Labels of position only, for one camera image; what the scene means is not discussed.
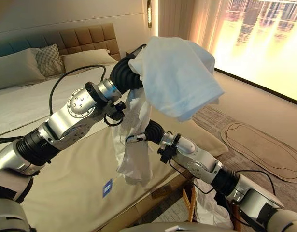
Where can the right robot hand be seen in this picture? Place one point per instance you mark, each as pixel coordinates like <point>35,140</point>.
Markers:
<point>154,133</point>

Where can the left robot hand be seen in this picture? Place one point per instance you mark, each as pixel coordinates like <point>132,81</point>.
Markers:
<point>125,72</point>

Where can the white garment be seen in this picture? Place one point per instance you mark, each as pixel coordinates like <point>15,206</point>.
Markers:
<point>136,159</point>

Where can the light blue cloth garment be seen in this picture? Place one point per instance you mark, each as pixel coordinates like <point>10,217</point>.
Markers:
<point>177,77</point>

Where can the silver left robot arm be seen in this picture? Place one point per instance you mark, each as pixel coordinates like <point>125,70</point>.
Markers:
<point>66,120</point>

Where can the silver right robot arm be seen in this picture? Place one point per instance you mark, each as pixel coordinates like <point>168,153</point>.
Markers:
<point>206,166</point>

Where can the white clothes pile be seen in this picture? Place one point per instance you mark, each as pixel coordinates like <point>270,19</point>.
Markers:
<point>207,205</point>

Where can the cream flat pillow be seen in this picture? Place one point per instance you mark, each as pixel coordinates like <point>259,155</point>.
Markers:
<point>88,60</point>

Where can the tufted tan teal headboard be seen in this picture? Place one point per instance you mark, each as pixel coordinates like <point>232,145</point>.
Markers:
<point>90,36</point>

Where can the grey patterned area carpet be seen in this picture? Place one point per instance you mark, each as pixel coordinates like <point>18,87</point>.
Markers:
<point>211,118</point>

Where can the blue square label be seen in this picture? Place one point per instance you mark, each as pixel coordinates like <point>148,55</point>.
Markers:
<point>107,188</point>

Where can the patterned diamond cushion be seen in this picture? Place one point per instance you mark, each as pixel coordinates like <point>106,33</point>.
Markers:
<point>49,60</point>

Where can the sheer cream curtain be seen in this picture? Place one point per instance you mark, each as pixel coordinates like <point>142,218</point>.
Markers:
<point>184,19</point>

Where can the woven orange laundry basket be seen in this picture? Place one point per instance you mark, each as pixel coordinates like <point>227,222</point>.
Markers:
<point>189,205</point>

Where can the beige bed cover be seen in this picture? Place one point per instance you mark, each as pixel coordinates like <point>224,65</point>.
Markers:
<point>75,174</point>

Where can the grey robot torso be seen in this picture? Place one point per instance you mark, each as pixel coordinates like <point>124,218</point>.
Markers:
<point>158,227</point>

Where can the bed with white sheet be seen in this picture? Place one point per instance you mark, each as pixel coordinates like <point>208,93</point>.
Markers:
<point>22,104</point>

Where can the large beige pillow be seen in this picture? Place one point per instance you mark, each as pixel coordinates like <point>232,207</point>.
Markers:
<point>15,67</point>

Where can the oval tan rug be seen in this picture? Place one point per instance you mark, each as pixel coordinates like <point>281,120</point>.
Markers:
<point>264,149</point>

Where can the large bright window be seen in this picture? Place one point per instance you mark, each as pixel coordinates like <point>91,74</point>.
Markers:
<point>264,53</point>

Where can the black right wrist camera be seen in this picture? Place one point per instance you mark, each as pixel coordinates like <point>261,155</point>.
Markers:
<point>165,153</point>

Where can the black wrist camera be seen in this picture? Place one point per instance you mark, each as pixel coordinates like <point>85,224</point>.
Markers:
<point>165,153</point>
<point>117,111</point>

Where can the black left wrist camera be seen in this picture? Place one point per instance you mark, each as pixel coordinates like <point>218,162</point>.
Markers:
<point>117,111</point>

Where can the slim wall lamp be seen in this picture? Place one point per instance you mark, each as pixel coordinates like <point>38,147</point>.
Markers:
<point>149,13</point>

